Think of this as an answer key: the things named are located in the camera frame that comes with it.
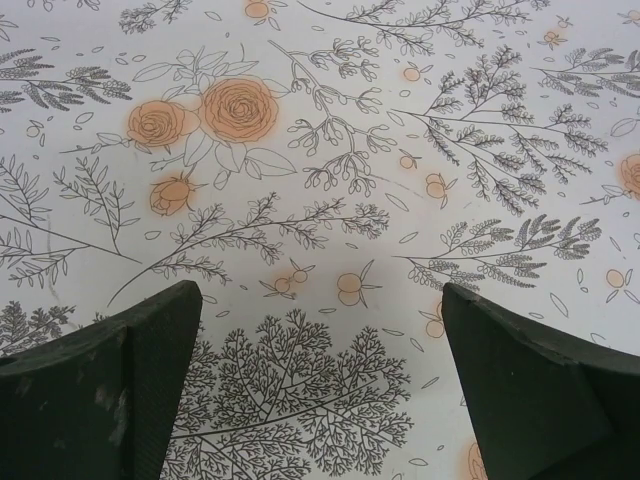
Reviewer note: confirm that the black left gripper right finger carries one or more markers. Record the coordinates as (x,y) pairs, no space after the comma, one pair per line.
(540,400)

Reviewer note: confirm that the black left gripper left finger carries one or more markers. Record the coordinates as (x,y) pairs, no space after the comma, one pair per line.
(85,400)

